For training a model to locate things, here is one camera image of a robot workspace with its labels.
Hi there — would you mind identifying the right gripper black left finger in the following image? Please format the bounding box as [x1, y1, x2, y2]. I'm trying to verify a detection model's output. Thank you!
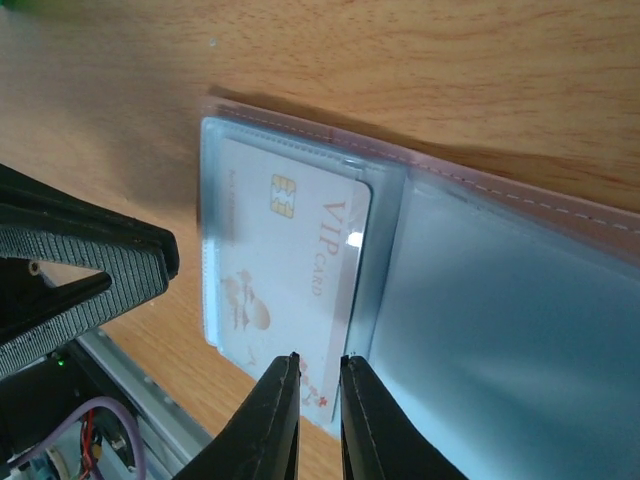
[175, 352, 300, 480]

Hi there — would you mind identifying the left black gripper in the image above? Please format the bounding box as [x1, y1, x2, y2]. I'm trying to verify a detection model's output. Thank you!
[1, 166, 180, 460]

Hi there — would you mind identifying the pink card holder wallet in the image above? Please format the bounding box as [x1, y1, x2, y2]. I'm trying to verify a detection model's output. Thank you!
[199, 98, 639, 479]

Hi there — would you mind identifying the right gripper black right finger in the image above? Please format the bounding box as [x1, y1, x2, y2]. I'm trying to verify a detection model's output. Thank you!
[340, 355, 465, 479]

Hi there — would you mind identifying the white VIP card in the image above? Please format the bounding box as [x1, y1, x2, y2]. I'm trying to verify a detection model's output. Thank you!
[206, 138, 371, 425]

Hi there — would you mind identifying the aluminium rail frame front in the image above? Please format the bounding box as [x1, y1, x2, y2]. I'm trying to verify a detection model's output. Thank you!
[79, 329, 211, 479]

